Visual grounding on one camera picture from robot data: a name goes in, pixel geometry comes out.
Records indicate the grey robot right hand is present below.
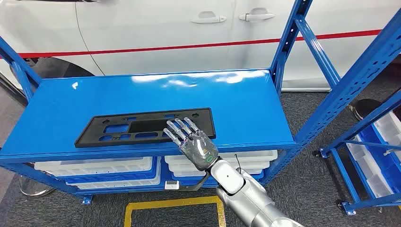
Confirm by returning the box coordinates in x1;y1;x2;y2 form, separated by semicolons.
162;117;219;172

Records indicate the black plastic panel part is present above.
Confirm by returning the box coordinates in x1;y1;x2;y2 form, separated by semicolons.
74;107;217;149

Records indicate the blue metal shelf rack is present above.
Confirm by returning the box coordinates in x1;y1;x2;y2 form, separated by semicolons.
0;0;401;206

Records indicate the white car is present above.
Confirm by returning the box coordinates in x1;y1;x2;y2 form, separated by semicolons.
0;0;401;92

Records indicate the blue metal rack on casters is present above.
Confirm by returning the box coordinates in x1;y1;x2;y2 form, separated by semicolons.
313;90;401;217

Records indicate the chrome stand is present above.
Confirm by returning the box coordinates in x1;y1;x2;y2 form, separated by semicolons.
18;175;54;197

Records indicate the black round base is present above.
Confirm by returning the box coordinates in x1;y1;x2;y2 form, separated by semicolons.
349;98;384;122

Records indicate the black right camera bracket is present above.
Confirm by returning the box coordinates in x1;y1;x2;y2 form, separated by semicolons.
179;170;211;192

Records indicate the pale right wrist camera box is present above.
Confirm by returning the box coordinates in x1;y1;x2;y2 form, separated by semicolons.
164;180;181;191

